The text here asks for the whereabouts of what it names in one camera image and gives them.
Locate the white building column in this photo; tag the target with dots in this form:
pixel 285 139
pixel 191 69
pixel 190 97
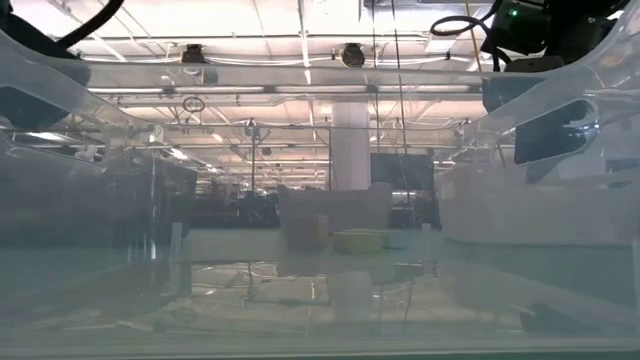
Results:
pixel 350 145

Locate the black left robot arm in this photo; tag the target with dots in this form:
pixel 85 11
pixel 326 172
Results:
pixel 30 37

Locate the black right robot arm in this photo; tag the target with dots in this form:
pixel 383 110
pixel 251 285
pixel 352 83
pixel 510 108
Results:
pixel 540 25

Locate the black ceiling-hung device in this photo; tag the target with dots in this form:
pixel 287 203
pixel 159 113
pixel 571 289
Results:
pixel 352 55
pixel 193 53

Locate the clear plastic bin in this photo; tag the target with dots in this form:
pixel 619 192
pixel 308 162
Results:
pixel 320 80

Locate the yellow cube block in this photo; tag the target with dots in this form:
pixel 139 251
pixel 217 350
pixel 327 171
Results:
pixel 360 242

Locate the black mesh bin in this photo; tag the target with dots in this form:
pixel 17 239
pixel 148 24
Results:
pixel 100 205

